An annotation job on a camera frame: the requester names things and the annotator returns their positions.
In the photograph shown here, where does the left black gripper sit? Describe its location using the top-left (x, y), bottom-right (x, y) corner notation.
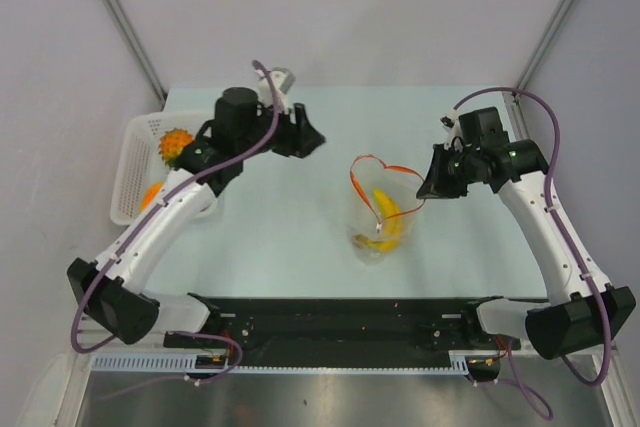
top-left (237, 97), bottom-right (324, 159)

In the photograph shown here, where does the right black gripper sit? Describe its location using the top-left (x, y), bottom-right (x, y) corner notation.
top-left (417, 143), bottom-right (480, 200)

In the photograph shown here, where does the yellow fake banana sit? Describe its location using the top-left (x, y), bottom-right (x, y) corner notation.
top-left (352, 188), bottom-right (404, 254)

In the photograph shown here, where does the clear zip top bag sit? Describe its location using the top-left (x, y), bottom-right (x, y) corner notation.
top-left (346, 154), bottom-right (425, 264)

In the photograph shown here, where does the orange fake pineapple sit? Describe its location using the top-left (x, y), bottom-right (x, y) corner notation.
top-left (158, 128), bottom-right (194, 167)

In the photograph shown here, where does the orange fake mango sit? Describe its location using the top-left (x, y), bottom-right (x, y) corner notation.
top-left (139, 181), bottom-right (164, 213)

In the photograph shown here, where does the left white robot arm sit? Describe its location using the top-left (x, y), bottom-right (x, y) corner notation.
top-left (66, 87), bottom-right (326, 347)

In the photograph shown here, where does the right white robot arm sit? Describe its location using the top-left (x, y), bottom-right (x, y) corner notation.
top-left (416, 107), bottom-right (636, 360)

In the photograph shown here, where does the white plastic basket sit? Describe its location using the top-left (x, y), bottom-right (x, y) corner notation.
top-left (110, 109), bottom-right (213, 226)

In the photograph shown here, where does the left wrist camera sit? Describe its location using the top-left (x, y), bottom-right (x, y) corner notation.
top-left (254, 67), bottom-right (295, 113)

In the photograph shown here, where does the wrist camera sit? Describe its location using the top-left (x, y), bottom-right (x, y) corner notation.
top-left (254, 67), bottom-right (295, 113)
top-left (441, 107), bottom-right (509, 150)

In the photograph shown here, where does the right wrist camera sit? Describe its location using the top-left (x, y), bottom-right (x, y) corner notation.
top-left (441, 107), bottom-right (509, 150)

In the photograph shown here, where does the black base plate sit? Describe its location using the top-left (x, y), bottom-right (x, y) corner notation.
top-left (163, 297), bottom-right (520, 369)

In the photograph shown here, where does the left aluminium frame post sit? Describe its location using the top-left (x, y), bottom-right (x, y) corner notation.
top-left (101, 0), bottom-right (168, 107)

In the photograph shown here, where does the aluminium frame post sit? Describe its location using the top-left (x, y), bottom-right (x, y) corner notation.
top-left (101, 0), bottom-right (168, 107)
top-left (515, 0), bottom-right (579, 89)

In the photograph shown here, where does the right aluminium frame post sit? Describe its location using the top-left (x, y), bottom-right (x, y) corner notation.
top-left (515, 0), bottom-right (579, 89)

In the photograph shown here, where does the white slotted cable duct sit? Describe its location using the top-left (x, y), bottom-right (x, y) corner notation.
top-left (92, 350), bottom-right (474, 376)

